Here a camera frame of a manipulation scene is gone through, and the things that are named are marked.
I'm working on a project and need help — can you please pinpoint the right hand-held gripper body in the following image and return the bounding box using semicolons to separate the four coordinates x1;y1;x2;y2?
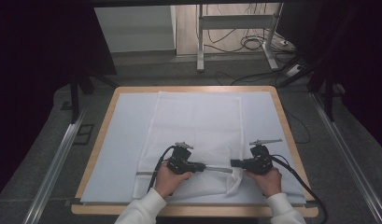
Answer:
241;138;284;175

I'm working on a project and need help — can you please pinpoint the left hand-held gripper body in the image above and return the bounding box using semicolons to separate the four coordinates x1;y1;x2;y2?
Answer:
165;141;199;175

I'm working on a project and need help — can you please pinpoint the white mesh laundry bag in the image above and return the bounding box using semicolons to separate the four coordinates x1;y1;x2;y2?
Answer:
132;91;245;201

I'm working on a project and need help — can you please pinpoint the person's right hand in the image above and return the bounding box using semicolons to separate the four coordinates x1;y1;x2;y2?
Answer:
244;166;283;199

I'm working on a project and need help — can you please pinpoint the person's left hand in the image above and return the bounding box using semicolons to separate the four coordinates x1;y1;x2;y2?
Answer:
153;161;193;200

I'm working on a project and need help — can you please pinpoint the wooden framed work board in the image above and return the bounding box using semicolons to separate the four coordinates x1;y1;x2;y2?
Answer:
80;91;306;205

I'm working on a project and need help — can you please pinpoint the white power strip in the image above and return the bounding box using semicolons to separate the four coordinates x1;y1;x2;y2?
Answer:
284;63;303;77

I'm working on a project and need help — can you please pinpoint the black floor plate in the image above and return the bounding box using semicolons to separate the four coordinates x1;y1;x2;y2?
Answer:
72;123;95;146

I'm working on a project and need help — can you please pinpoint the black metal stand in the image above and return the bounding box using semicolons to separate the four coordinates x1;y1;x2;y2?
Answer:
69;69;120;125
276;6;361;123

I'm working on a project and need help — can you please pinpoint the white cabinet panel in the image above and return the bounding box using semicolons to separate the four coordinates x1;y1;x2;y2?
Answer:
94;5;177;54

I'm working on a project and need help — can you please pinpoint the dark curtain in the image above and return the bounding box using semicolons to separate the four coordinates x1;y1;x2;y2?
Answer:
276;0;382;153
0;0;118;203

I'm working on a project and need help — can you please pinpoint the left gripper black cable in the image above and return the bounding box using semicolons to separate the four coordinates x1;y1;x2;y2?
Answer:
147;145;177;195

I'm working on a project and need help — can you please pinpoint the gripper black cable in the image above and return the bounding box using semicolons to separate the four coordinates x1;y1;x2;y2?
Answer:
147;145;177;195
270;154;329;224

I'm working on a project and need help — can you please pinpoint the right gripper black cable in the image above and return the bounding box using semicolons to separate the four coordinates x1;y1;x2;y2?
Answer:
270;154;329;224

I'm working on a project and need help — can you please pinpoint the thin black floor cable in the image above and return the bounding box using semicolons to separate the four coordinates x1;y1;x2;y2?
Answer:
216;70;288;87

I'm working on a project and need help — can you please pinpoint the aluminium floor rail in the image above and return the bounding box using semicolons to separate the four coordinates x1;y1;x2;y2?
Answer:
22;106;89;224
309;92;382;224

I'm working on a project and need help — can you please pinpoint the bundle of black floor cables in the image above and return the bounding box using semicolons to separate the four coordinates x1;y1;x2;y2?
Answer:
204;3;294;54

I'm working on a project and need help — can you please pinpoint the white metal desk frame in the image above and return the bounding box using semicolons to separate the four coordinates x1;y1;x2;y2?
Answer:
196;3;284;73

